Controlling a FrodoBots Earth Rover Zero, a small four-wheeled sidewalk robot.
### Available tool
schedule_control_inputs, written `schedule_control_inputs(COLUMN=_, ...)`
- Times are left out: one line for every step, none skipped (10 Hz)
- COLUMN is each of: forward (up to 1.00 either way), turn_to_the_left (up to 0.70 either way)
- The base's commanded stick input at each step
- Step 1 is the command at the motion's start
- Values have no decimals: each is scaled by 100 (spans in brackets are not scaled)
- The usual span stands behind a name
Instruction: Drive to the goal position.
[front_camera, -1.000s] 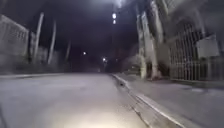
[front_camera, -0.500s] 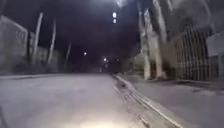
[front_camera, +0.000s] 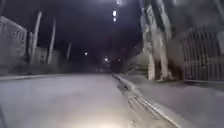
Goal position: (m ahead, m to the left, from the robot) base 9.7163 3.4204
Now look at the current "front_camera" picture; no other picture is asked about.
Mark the pale leaning pole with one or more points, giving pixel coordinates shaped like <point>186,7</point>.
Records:
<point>68,50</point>
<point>35,36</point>
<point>51,41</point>

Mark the pale tree trunk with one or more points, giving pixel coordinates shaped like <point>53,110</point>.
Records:
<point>155,43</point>

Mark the street lamp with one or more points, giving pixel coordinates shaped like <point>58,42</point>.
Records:
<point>114,14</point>

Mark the grey concrete kerb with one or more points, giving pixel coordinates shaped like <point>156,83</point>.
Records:
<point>146,103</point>

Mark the grey asphalt road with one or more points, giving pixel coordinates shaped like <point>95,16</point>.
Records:
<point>66,100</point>

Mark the grey pavement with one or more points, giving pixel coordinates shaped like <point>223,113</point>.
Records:
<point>186,100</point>

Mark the pale kerb strip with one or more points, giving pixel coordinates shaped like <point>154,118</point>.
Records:
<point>23,77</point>

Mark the pale building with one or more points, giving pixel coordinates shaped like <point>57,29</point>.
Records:
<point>11,41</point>

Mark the low pale wall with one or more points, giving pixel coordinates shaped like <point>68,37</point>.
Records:
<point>45,56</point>

